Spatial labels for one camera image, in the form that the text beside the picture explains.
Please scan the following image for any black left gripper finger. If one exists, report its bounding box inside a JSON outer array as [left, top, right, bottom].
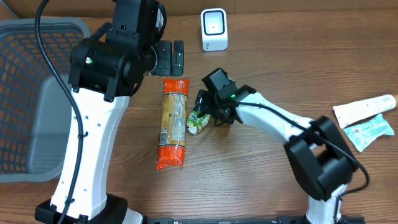
[[171, 58, 184, 77], [173, 40, 184, 59]]

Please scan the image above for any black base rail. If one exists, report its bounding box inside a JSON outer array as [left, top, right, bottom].
[[146, 216, 364, 224]]

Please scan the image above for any dark grey plastic basket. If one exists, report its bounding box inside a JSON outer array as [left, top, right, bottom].
[[1, 19, 72, 183]]

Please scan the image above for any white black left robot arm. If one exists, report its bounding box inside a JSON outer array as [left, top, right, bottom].
[[35, 0, 184, 224]]

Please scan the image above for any white barcode scanner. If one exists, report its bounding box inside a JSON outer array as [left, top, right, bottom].
[[200, 8, 228, 52]]

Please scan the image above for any white tube with gold cap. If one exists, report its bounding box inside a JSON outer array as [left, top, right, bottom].
[[333, 95, 397, 129]]

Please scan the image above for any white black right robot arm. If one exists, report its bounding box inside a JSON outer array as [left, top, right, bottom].
[[195, 85, 370, 223]]

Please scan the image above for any teal snack packet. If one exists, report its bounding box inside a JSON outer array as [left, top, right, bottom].
[[343, 113, 395, 152]]

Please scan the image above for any green yellow snack packet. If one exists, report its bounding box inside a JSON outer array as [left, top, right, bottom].
[[187, 104, 211, 135]]

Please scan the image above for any orange noodle packet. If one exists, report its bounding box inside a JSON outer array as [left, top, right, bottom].
[[157, 79, 189, 170]]

